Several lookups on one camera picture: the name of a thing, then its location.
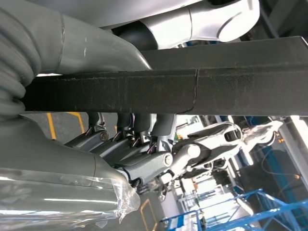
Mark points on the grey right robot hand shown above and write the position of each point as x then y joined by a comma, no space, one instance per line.
47,153

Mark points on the silver black humanoid robot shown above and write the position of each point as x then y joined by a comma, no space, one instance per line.
207,150

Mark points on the blue metal rack with crates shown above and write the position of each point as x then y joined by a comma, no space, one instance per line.
240,216

